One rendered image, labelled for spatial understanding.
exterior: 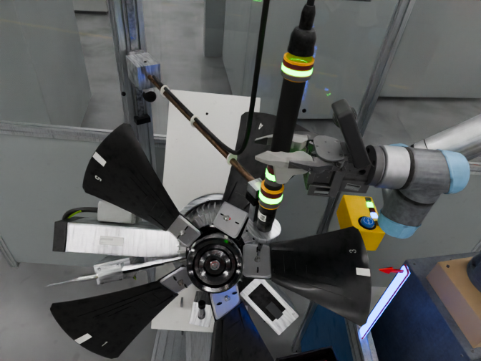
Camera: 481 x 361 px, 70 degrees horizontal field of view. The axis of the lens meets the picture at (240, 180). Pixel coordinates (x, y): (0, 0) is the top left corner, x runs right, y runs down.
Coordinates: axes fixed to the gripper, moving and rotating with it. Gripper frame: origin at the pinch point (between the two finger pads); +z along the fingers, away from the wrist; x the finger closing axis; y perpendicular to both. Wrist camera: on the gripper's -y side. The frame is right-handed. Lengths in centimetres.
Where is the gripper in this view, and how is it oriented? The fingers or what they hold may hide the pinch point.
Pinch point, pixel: (263, 145)
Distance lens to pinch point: 58.8
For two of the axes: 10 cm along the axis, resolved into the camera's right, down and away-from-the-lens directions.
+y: -0.9, 7.5, 6.5
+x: 0.2, -6.5, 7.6
